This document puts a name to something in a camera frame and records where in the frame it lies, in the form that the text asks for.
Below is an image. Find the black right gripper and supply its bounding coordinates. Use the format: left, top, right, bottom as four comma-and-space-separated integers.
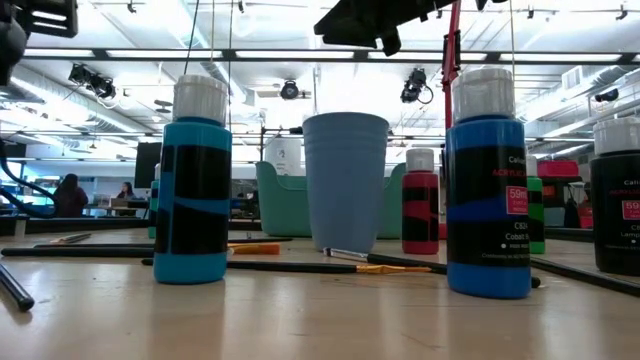
313, 0, 459, 57

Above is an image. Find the blue plastic cup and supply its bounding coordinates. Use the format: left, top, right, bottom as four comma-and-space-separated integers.
301, 111, 391, 254

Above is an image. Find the small red paint bottle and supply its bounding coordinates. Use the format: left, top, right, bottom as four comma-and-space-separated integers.
401, 147, 441, 256

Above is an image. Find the small cobalt blue paint bottle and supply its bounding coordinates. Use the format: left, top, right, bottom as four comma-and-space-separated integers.
444, 66, 533, 301

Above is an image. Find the small light blue paint bottle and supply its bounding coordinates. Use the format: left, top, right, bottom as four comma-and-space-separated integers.
152, 74, 234, 286

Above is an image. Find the thin black paintbrush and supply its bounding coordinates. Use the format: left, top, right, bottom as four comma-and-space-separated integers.
227, 237, 294, 245

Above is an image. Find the black paintbrush silver ferrule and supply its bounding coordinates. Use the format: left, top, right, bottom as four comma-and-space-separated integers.
323, 246, 542, 290
0, 261, 36, 313
0, 246, 156, 259

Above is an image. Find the small green paint bottle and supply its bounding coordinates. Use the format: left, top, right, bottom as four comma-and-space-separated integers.
525, 154, 547, 255

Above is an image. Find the small black paint bottle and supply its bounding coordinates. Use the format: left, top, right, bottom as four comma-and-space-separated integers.
589, 116, 640, 277

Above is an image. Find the black paintbrush pale tip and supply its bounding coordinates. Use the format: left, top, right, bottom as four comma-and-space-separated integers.
49, 231, 93, 245

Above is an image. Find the red desk lamp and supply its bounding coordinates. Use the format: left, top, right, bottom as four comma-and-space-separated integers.
438, 0, 463, 241

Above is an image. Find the teal plastic bin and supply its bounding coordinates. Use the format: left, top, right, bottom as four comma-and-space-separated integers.
255, 160, 419, 240

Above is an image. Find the black computer monitor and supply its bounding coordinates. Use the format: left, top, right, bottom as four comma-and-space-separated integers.
133, 141, 164, 190

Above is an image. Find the red storage bin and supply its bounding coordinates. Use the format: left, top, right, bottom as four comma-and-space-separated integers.
537, 159, 581, 179

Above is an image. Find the black storage shelf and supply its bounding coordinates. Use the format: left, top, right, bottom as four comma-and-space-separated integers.
544, 159, 592, 230

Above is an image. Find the person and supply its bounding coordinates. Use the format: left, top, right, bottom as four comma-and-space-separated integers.
53, 172, 90, 219
115, 181, 138, 217

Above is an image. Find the black overhead frame bar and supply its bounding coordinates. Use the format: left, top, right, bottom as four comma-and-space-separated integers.
19, 47, 640, 65

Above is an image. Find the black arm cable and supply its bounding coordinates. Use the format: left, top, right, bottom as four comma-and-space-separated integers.
0, 139, 60, 220

